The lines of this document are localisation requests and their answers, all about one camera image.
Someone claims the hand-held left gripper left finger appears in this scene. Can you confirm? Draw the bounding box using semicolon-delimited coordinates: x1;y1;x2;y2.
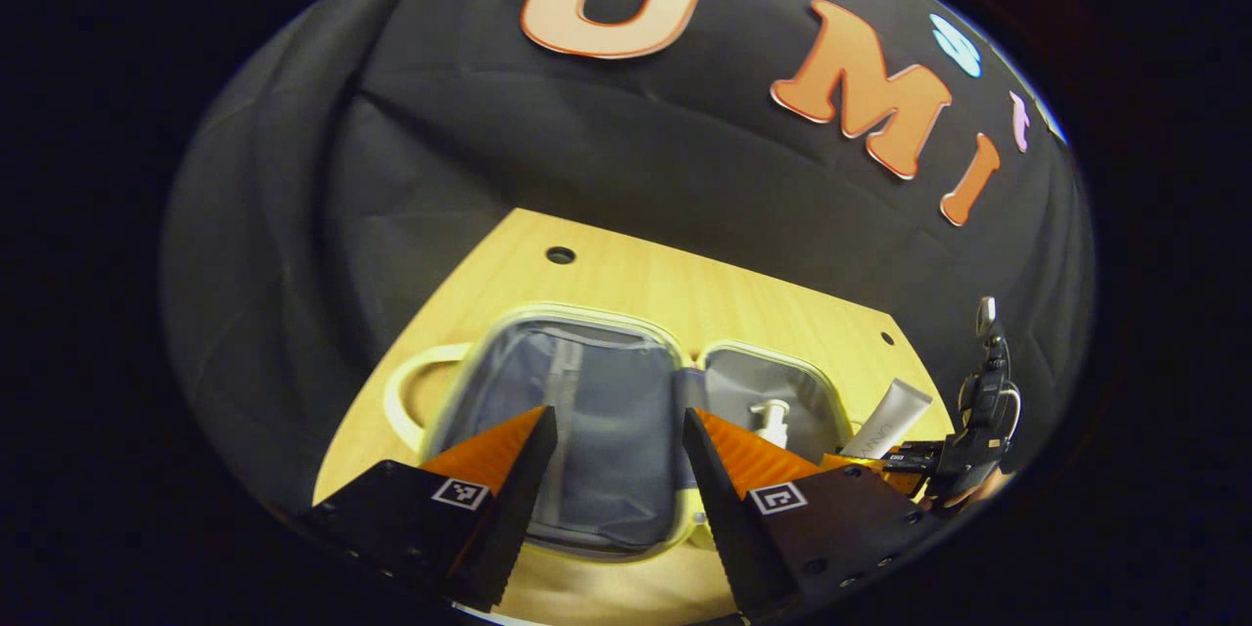
311;406;559;612

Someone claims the black backdrop cloth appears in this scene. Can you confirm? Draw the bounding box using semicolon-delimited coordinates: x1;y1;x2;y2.
161;0;1096;510

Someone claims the white pump bottle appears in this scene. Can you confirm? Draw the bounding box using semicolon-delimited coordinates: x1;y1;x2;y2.
751;399;791;451

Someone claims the white squeeze tube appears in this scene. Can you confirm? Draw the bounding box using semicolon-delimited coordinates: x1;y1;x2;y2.
841;379;933;461

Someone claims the pale yellow suitcase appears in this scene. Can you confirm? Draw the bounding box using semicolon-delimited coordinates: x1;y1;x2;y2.
383;305;854;563

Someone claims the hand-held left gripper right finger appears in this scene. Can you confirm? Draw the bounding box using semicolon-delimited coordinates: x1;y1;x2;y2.
682;408;940;619

